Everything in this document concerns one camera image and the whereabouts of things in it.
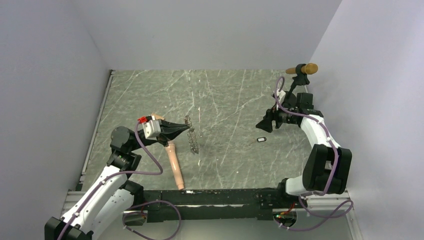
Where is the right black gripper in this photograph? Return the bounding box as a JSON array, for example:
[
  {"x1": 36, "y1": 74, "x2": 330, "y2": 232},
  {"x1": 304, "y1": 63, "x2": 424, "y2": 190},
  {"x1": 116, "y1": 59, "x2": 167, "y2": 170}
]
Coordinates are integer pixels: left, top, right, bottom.
[{"x1": 256, "y1": 100, "x2": 297, "y2": 133}]

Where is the metal disc with keyrings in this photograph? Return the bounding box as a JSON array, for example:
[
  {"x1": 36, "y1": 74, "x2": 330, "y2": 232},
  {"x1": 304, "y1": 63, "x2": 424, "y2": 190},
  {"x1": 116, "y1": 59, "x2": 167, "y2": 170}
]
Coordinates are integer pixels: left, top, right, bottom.
[{"x1": 184, "y1": 115, "x2": 199, "y2": 154}]

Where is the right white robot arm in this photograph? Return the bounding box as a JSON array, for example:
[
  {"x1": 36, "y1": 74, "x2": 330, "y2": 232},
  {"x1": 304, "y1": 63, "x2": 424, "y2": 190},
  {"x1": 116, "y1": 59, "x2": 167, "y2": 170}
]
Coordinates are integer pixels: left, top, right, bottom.
[{"x1": 255, "y1": 90, "x2": 352, "y2": 208}]

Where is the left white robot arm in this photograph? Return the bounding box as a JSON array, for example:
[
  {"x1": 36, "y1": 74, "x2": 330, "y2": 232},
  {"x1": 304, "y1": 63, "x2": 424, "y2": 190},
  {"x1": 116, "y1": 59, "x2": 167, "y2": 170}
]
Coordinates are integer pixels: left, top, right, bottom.
[{"x1": 44, "y1": 115, "x2": 191, "y2": 240}]

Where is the tan wooden block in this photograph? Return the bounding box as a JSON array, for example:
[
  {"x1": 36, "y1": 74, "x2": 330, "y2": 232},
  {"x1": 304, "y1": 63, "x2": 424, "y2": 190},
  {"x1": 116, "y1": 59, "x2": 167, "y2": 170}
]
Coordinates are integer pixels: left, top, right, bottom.
[{"x1": 150, "y1": 113, "x2": 165, "y2": 120}]

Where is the black microphone stand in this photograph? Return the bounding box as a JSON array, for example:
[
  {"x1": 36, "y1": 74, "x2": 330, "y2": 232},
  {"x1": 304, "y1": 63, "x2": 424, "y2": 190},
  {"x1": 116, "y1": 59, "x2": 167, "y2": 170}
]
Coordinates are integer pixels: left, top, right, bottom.
[{"x1": 284, "y1": 73, "x2": 310, "y2": 101}]

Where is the gold microphone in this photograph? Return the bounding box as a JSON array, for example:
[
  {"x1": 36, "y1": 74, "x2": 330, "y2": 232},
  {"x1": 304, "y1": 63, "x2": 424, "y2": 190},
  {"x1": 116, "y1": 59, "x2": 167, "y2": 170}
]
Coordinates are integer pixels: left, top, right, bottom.
[{"x1": 285, "y1": 63, "x2": 319, "y2": 75}]

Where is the black base beam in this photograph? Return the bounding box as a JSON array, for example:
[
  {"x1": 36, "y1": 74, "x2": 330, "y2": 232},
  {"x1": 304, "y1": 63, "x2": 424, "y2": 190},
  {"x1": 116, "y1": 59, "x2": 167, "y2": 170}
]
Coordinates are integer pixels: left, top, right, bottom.
[{"x1": 128, "y1": 187, "x2": 301, "y2": 223}]

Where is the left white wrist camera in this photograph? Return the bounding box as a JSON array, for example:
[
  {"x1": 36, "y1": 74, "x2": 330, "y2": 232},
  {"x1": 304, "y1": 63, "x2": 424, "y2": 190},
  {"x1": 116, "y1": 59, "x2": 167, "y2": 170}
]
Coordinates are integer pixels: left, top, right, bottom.
[{"x1": 137, "y1": 115, "x2": 162, "y2": 139}]

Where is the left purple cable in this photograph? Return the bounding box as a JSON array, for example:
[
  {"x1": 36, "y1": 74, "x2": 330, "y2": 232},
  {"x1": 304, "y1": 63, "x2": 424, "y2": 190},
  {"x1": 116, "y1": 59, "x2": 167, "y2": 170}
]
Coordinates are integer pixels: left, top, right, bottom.
[{"x1": 56, "y1": 120, "x2": 182, "y2": 240}]

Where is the purple cable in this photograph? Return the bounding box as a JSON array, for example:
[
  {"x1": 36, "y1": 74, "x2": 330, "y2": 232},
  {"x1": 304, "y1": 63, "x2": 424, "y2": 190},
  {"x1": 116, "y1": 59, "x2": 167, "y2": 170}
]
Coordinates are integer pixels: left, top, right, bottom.
[
  {"x1": 273, "y1": 76, "x2": 355, "y2": 232},
  {"x1": 56, "y1": 120, "x2": 182, "y2": 240}
]

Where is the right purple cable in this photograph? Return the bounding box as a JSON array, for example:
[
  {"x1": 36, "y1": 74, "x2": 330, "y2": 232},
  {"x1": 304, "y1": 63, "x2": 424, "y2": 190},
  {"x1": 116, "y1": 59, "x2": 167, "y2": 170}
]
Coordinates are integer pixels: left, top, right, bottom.
[{"x1": 273, "y1": 76, "x2": 355, "y2": 232}]

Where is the aluminium frame rail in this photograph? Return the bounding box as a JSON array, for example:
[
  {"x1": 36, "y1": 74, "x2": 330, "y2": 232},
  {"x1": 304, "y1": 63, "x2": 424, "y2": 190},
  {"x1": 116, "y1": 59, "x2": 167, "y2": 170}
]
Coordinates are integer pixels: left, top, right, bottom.
[{"x1": 60, "y1": 69, "x2": 116, "y2": 216}]

